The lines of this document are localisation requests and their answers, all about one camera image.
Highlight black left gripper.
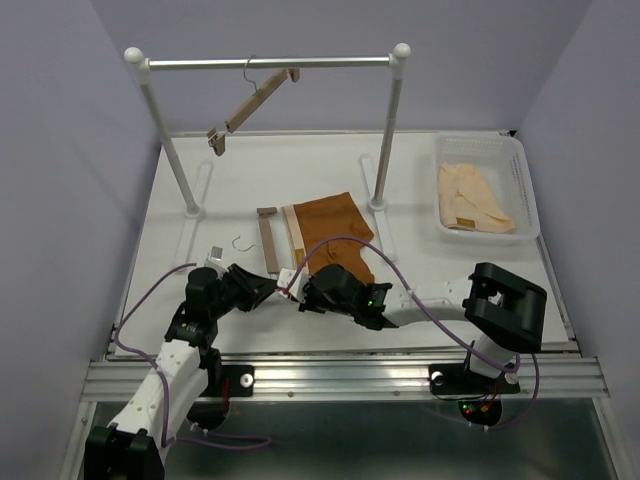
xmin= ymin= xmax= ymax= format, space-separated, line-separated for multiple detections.
xmin=209 ymin=262 xmax=278 ymax=319

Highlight brown boxer underwear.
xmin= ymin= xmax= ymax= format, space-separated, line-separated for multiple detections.
xmin=282 ymin=192 xmax=375 ymax=284

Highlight wooden clip hanger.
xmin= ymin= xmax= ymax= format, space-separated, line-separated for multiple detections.
xmin=207 ymin=55 xmax=301 ymax=157
xmin=231 ymin=207 xmax=281 ymax=279

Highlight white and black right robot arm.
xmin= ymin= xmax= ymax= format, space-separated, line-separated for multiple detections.
xmin=286 ymin=262 xmax=547 ymax=390

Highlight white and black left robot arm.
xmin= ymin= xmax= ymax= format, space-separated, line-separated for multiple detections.
xmin=83 ymin=264 xmax=277 ymax=479

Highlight beige underwear in basket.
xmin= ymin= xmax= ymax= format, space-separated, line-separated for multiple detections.
xmin=438 ymin=163 xmax=516 ymax=234

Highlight white plastic basket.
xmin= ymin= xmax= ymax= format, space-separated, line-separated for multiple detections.
xmin=433 ymin=133 xmax=540 ymax=244

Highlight white metal clothes rack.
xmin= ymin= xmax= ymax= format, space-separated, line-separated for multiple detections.
xmin=123 ymin=42 xmax=413 ymax=264

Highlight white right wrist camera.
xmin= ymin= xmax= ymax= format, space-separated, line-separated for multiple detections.
xmin=276 ymin=268 xmax=310 ymax=303

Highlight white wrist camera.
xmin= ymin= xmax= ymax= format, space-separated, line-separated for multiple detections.
xmin=202 ymin=246 xmax=227 ymax=277
xmin=276 ymin=268 xmax=310 ymax=303

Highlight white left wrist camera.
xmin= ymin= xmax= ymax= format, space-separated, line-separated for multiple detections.
xmin=202 ymin=246 xmax=227 ymax=277

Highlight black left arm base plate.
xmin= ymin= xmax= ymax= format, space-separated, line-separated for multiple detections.
xmin=200 ymin=364 xmax=255 ymax=399

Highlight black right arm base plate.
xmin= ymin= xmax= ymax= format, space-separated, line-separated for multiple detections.
xmin=428 ymin=363 xmax=521 ymax=397

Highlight aluminium mounting rail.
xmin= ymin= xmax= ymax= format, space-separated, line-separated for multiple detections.
xmin=84 ymin=349 xmax=612 ymax=404

